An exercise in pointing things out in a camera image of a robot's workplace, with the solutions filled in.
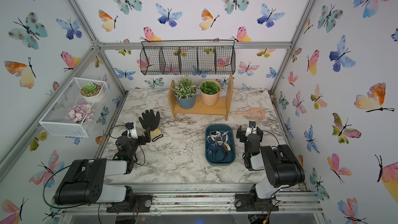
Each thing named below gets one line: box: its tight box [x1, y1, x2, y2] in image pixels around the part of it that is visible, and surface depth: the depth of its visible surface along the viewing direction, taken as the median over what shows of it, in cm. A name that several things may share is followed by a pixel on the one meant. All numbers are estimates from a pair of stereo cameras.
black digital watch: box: [212, 147, 229, 162], surface depth 88 cm
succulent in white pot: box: [79, 82, 103, 104], surface depth 73 cm
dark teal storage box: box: [205, 123, 236, 167], surface depth 91 cm
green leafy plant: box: [174, 75, 199, 100], surface depth 92 cm
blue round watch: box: [207, 140, 219, 153], surface depth 91 cm
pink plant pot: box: [199, 79, 221, 106], surface depth 98 cm
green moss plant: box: [200, 80, 222, 100], surface depth 98 cm
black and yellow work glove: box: [138, 109, 164, 143], surface depth 104 cm
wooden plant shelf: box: [167, 72, 235, 121], surface depth 103 cm
